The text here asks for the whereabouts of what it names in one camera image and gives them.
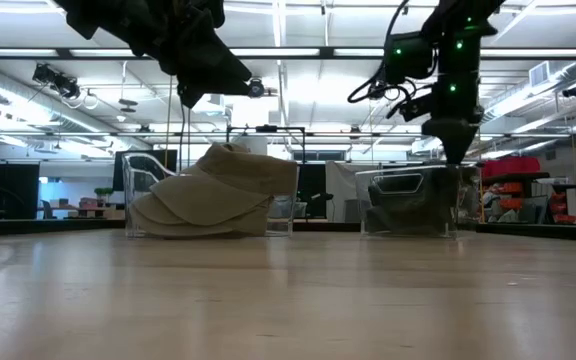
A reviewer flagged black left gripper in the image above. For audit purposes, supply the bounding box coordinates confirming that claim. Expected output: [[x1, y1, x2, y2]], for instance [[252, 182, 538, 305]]
[[53, 0, 180, 58]]

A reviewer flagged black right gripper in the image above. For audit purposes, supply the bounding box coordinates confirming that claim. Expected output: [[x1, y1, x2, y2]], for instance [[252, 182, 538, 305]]
[[421, 32, 485, 166]]

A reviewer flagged dark grey bucket hat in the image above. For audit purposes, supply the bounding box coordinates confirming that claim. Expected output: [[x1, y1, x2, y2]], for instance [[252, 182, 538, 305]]
[[160, 0, 254, 109], [367, 167, 458, 211], [365, 202, 458, 235]]

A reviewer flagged beige bucket hat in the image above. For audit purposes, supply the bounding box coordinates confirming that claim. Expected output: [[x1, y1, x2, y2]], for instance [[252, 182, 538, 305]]
[[128, 172, 275, 239], [195, 141, 300, 197]]

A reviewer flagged clear plastic bin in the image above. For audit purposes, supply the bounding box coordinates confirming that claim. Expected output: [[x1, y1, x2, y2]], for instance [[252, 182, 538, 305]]
[[355, 164, 482, 240], [121, 151, 301, 239]]

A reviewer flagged shelf with red bins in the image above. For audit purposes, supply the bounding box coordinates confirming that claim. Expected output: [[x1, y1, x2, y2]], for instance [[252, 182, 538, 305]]
[[480, 155, 576, 226]]

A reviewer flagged white draped cloth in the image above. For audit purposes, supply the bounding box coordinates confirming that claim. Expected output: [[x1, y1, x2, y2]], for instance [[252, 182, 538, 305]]
[[324, 160, 369, 224]]

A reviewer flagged black office chair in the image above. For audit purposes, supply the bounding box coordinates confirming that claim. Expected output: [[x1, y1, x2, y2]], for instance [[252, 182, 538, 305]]
[[297, 191, 335, 221]]

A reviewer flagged black cabinet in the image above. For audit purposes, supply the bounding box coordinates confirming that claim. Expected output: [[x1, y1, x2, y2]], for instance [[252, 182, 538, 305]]
[[0, 161, 42, 221]]

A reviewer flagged black ceiling camera mount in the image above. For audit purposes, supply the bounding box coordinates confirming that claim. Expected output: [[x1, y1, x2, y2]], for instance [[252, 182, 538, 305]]
[[31, 63, 82, 100]]

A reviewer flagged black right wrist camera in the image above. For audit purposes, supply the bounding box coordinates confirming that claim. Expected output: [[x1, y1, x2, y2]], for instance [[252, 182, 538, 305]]
[[382, 30, 437, 84]]

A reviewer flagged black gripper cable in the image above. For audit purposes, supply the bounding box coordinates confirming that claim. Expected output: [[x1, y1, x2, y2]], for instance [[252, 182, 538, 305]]
[[346, 0, 437, 121]]

